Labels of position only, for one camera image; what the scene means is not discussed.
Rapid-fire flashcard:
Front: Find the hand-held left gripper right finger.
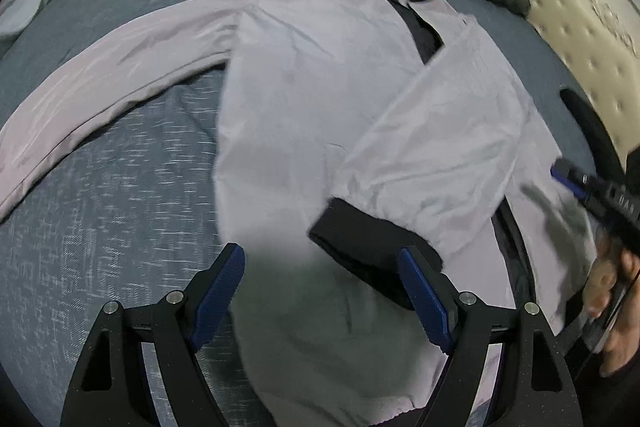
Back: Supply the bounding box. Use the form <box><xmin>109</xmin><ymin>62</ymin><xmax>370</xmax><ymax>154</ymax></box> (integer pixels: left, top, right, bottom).
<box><xmin>398</xmin><ymin>245</ymin><xmax>583</xmax><ymax>427</ymax></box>

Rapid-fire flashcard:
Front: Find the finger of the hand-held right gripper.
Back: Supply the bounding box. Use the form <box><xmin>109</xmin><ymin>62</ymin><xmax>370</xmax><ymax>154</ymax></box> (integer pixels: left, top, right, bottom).
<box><xmin>550</xmin><ymin>158</ymin><xmax>596</xmax><ymax>202</ymax></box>

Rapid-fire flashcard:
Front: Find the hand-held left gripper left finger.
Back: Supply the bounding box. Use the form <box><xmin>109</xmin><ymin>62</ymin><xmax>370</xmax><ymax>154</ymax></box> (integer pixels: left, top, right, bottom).
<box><xmin>60</xmin><ymin>243</ymin><xmax>247</xmax><ymax>427</ymax></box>

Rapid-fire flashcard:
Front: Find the person's right hand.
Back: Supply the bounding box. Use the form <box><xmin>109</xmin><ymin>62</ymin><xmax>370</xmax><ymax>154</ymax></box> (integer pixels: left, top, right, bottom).
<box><xmin>585</xmin><ymin>232</ymin><xmax>640</xmax><ymax>378</ymax></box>

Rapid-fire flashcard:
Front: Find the black cloth strip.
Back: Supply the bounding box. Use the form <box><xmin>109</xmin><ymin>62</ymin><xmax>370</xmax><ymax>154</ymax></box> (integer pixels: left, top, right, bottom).
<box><xmin>560</xmin><ymin>88</ymin><xmax>628</xmax><ymax>180</ymax></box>

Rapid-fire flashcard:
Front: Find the cream tufted headboard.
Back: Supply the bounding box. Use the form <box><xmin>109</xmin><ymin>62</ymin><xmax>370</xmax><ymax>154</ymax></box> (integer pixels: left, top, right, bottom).
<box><xmin>492</xmin><ymin>0</ymin><xmax>640</xmax><ymax>172</ymax></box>

